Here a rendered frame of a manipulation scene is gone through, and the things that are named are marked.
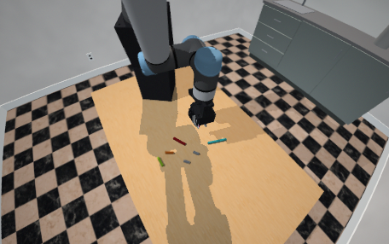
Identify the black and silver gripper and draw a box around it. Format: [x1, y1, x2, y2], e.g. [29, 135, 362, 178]
[188, 97, 216, 130]

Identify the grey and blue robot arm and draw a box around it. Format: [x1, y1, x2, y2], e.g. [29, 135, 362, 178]
[121, 0, 223, 102]

